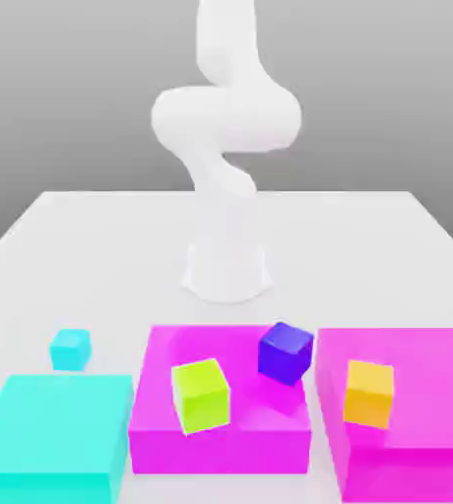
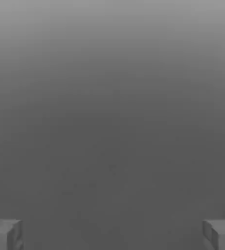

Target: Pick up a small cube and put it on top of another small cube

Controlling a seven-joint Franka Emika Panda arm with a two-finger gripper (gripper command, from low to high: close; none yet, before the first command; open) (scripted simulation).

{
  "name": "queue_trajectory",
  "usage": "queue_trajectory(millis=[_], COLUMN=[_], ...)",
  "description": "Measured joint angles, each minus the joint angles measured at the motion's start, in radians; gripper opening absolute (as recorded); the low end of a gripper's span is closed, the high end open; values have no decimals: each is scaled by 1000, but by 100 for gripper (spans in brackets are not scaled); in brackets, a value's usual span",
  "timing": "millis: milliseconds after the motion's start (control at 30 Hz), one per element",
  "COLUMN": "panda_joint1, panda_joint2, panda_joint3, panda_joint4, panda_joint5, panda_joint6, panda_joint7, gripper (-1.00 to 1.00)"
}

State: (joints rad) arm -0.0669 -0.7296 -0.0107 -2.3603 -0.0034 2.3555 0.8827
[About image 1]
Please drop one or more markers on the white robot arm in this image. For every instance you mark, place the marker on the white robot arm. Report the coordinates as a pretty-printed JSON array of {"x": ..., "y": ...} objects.
[{"x": 226, "y": 118}]

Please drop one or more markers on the small blue cube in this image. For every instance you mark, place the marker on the small blue cube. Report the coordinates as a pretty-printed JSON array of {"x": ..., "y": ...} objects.
[{"x": 284, "y": 354}]

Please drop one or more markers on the small lime green cube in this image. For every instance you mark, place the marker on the small lime green cube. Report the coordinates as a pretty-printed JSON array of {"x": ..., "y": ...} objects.
[{"x": 201, "y": 397}]

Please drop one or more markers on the small cyan cube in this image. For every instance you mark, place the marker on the small cyan cube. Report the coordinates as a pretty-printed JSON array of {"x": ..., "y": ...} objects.
[{"x": 70, "y": 349}]

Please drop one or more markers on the small orange cube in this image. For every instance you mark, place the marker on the small orange cube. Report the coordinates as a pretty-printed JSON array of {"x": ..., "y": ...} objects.
[{"x": 368, "y": 393}]

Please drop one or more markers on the large magenta box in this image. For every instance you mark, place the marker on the large magenta box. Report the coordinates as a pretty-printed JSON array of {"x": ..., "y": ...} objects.
[{"x": 218, "y": 449}]

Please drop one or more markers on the large cyan box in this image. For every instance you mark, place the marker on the large cyan box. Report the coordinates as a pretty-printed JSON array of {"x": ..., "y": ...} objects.
[{"x": 49, "y": 437}]

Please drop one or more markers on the large pink box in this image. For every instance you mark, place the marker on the large pink box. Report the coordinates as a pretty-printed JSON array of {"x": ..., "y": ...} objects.
[{"x": 419, "y": 453}]

